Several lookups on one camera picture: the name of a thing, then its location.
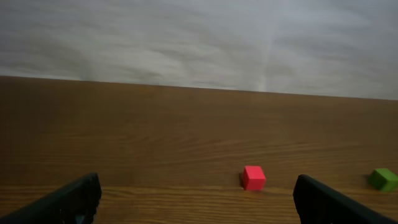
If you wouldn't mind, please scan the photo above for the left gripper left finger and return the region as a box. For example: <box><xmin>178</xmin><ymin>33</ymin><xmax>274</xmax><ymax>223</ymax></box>
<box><xmin>0</xmin><ymin>172</ymin><xmax>103</xmax><ymax>224</ymax></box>

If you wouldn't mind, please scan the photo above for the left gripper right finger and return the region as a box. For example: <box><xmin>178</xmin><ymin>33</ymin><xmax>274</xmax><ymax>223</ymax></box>
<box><xmin>292</xmin><ymin>174</ymin><xmax>398</xmax><ymax>224</ymax></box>

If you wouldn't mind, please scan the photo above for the green cube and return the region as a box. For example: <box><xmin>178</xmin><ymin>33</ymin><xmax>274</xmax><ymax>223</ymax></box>
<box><xmin>368</xmin><ymin>168</ymin><xmax>398</xmax><ymax>192</ymax></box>

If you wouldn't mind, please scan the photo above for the red cube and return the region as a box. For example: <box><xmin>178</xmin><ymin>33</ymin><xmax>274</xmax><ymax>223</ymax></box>
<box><xmin>242</xmin><ymin>166</ymin><xmax>267</xmax><ymax>191</ymax></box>

